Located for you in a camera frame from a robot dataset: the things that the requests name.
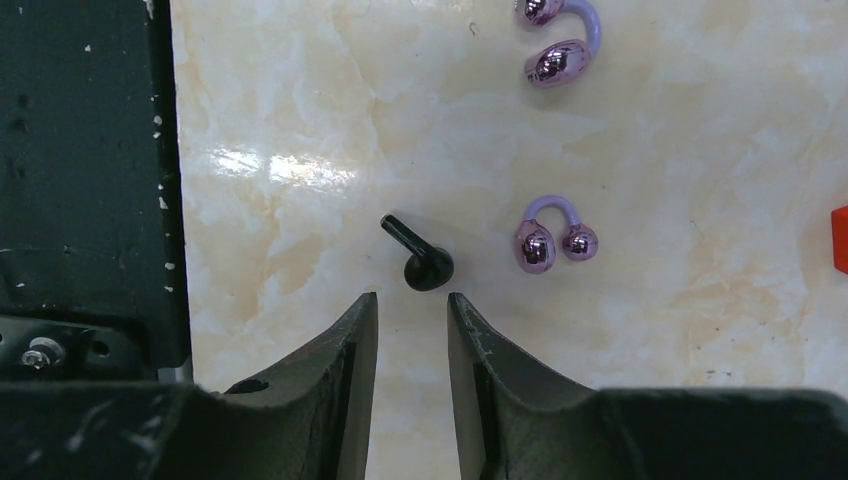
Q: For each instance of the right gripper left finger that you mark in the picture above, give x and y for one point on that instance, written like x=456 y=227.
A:
x=308 y=416

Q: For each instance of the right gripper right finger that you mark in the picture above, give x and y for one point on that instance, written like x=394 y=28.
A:
x=514 y=416

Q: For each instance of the purple clip earbud right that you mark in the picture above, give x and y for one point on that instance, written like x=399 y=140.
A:
x=534 y=245

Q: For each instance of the purple clip earbud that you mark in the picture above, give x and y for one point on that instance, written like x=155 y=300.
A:
x=566 y=60
x=534 y=245

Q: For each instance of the black stem earbud right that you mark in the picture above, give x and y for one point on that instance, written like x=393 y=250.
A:
x=429 y=267

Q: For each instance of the purple clip earbud left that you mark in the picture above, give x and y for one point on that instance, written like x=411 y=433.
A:
x=566 y=60

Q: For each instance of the red block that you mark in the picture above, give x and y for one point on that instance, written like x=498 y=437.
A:
x=839 y=231

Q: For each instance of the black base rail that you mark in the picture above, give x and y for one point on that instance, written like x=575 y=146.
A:
x=93 y=266

